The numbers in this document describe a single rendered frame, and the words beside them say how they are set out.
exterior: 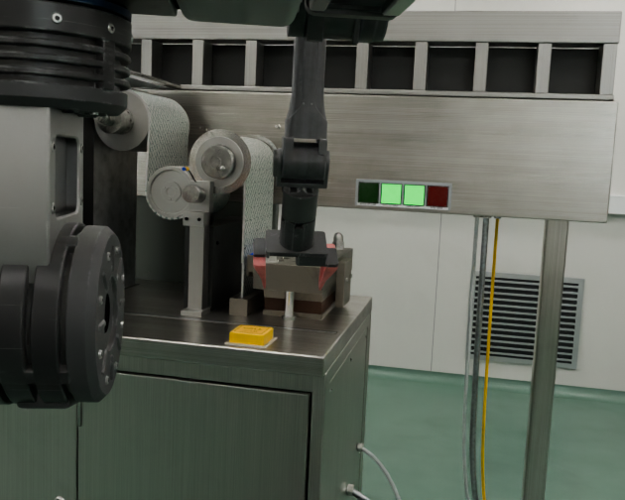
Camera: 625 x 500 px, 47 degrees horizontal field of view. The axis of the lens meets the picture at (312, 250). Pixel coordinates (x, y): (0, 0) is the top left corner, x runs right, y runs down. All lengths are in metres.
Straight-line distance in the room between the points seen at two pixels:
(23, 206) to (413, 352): 3.93
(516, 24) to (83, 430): 1.39
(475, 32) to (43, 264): 1.54
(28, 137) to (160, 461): 1.11
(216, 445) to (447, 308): 2.95
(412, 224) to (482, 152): 2.39
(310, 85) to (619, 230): 3.37
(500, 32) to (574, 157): 0.36
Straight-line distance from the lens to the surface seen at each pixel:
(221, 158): 1.66
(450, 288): 4.30
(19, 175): 0.55
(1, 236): 0.56
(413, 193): 1.91
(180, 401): 1.51
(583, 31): 1.96
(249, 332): 1.43
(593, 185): 1.94
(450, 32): 1.95
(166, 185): 1.73
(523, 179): 1.92
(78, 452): 1.65
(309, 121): 1.10
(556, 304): 2.12
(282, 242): 1.20
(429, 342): 4.37
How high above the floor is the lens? 1.26
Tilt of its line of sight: 7 degrees down
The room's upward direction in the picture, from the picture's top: 3 degrees clockwise
